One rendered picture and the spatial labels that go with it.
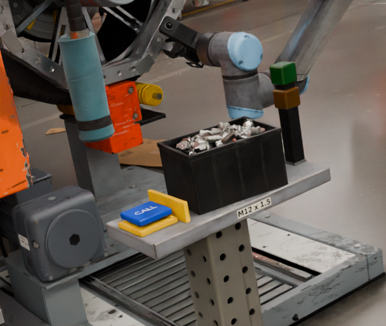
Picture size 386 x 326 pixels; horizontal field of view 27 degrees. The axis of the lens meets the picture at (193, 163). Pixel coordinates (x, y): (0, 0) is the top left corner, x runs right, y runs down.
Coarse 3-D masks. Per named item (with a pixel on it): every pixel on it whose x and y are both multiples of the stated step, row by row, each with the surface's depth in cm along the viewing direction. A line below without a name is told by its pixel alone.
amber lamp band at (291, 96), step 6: (276, 90) 163; (282, 90) 161; (288, 90) 161; (294, 90) 162; (276, 96) 163; (282, 96) 161; (288, 96) 161; (294, 96) 162; (276, 102) 163; (282, 102) 162; (288, 102) 161; (294, 102) 162; (300, 102) 163; (282, 108) 162; (288, 108) 162
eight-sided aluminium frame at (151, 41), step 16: (0, 0) 190; (160, 0) 222; (176, 0) 218; (0, 16) 190; (160, 16) 218; (176, 16) 219; (0, 32) 191; (144, 32) 220; (0, 48) 194; (16, 48) 194; (32, 48) 196; (144, 48) 216; (160, 48) 218; (32, 64) 197; (48, 64) 200; (112, 64) 215; (128, 64) 213; (144, 64) 215; (48, 80) 205; (64, 80) 204; (112, 80) 211
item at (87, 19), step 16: (48, 0) 208; (144, 0) 226; (32, 16) 206; (64, 16) 211; (112, 16) 221; (128, 16) 222; (144, 16) 225; (16, 32) 204; (64, 32) 212; (112, 32) 234; (128, 32) 227; (112, 48) 227; (128, 48) 222
